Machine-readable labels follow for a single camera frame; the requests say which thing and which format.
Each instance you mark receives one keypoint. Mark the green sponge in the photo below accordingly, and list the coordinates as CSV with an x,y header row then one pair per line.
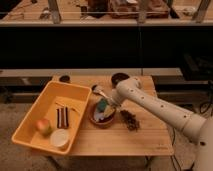
x,y
101,105

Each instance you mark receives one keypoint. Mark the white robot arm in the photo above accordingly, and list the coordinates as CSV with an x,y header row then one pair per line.
x,y
193,126

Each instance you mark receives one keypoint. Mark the yellow plastic tray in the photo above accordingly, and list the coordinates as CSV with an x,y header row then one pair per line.
x,y
55,95

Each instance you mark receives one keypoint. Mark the dark wooden bowl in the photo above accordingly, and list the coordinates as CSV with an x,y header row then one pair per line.
x,y
117,77

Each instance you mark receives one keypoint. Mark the white cloth in bowl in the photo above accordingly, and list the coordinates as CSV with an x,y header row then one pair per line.
x,y
100,116

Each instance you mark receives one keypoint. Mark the brown clay bowl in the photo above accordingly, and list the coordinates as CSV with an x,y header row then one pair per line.
x,y
102,124

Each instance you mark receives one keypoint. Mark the pile of brown nuts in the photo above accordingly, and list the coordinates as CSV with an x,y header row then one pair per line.
x,y
130,120

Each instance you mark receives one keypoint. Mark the small dark cup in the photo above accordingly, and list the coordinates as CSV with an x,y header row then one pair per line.
x,y
64,79

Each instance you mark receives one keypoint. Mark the wooden table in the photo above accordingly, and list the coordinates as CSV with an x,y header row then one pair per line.
x,y
151,139

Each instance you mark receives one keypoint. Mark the dark chocolate bars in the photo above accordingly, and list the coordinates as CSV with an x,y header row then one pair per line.
x,y
62,118

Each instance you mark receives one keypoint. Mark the white round lid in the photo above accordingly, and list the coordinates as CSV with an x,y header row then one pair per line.
x,y
59,138

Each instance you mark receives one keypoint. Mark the apple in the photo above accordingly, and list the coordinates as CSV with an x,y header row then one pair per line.
x,y
43,127

